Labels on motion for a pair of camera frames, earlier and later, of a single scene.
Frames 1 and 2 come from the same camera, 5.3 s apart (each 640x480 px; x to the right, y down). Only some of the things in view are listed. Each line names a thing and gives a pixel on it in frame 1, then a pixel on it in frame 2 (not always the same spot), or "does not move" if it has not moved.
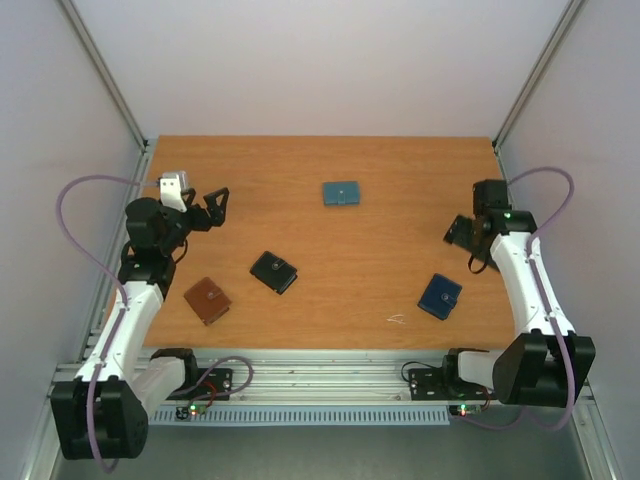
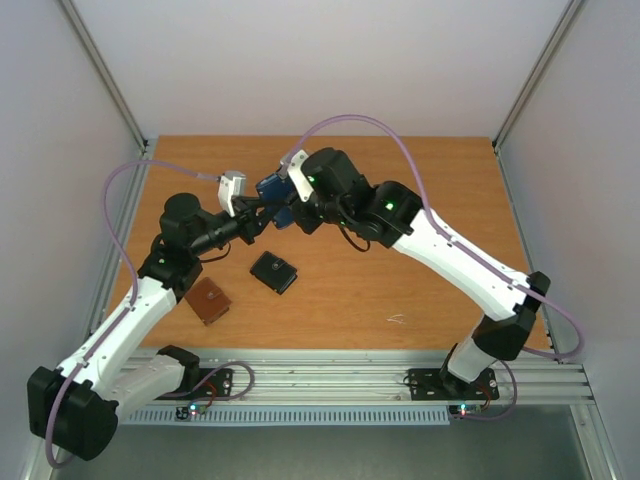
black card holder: [274, 272] does not move
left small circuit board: [190, 411] does not move
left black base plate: [213, 384] does not move
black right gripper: [463, 232] -> [302, 211]
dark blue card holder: [440, 296] -> [275, 189]
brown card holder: [208, 300] does not move
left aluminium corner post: [105, 72] does not move
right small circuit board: [465, 409] does not move
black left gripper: [217, 215] -> [253, 224]
